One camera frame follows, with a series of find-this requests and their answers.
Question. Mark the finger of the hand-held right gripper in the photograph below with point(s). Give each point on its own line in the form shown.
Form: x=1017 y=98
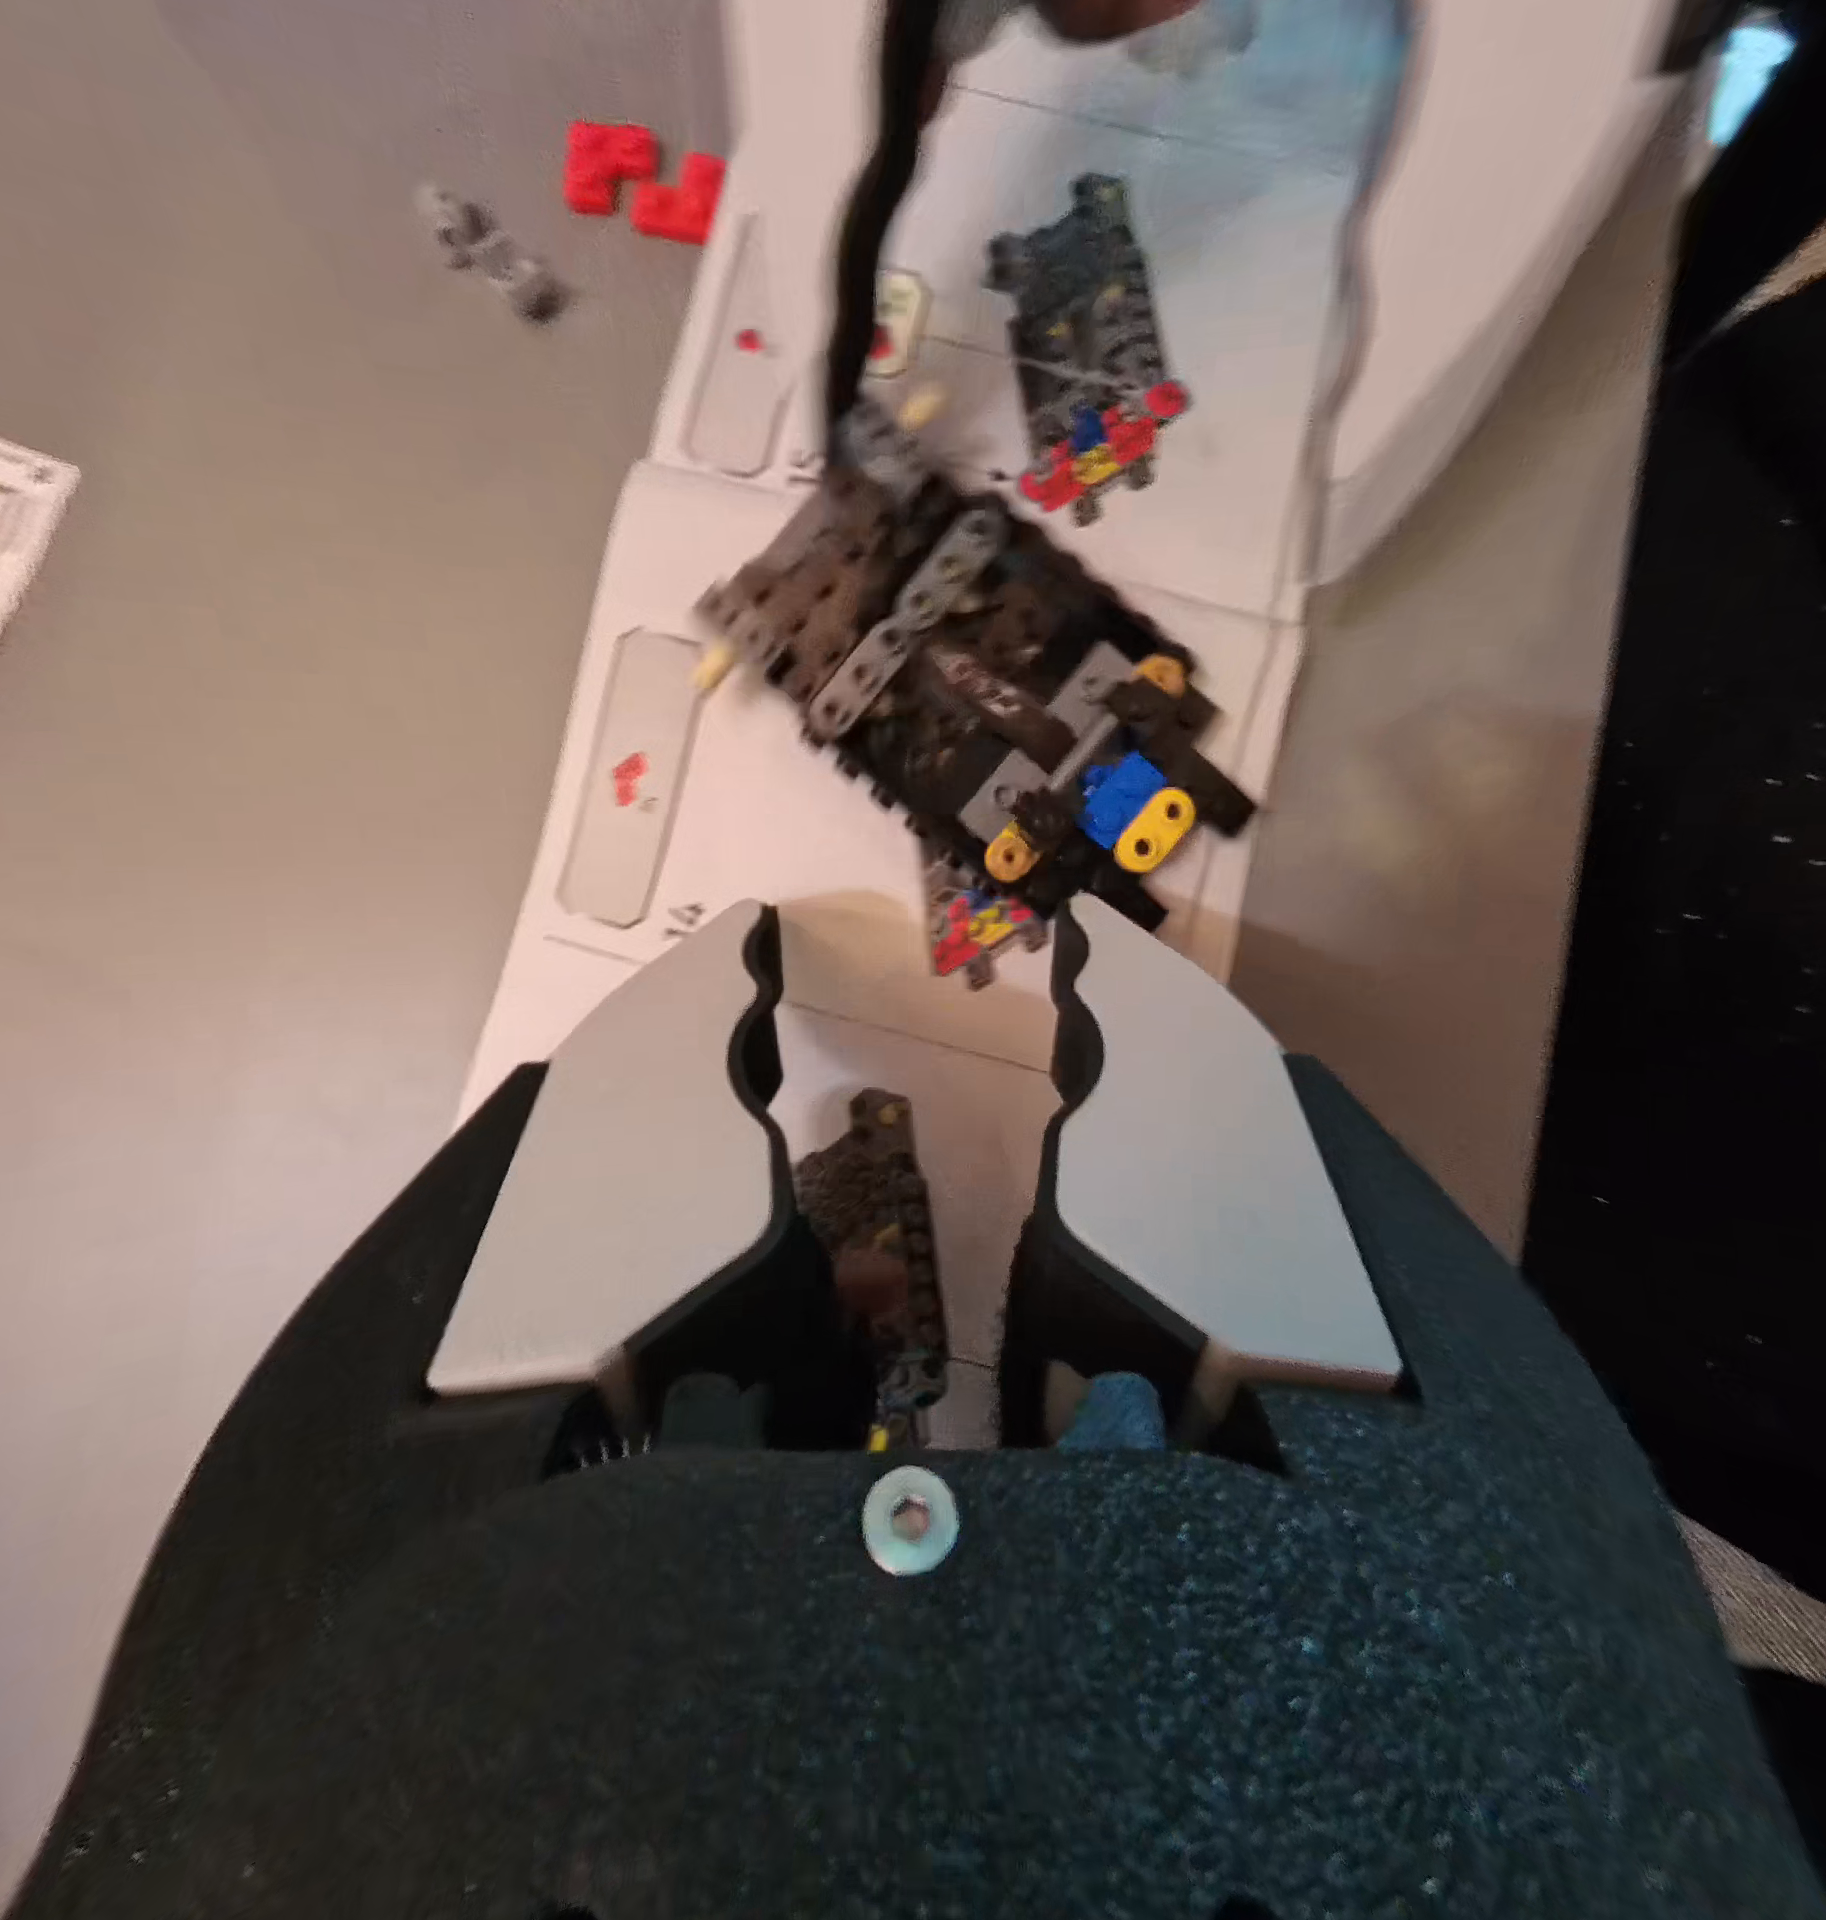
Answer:
x=800 y=74
x=1513 y=180

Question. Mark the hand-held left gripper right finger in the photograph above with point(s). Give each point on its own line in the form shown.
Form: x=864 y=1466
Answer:
x=1214 y=1185

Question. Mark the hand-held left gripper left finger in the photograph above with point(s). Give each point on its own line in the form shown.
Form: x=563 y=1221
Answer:
x=628 y=1170

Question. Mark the lego instruction booklet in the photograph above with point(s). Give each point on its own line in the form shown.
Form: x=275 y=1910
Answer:
x=763 y=824

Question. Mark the black lego car chassis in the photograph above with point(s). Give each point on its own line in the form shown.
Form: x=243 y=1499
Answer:
x=944 y=660

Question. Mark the lego sticker sheet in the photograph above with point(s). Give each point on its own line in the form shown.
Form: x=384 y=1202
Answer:
x=8 y=574

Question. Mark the black office chair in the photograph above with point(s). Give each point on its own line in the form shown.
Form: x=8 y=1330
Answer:
x=1725 y=902

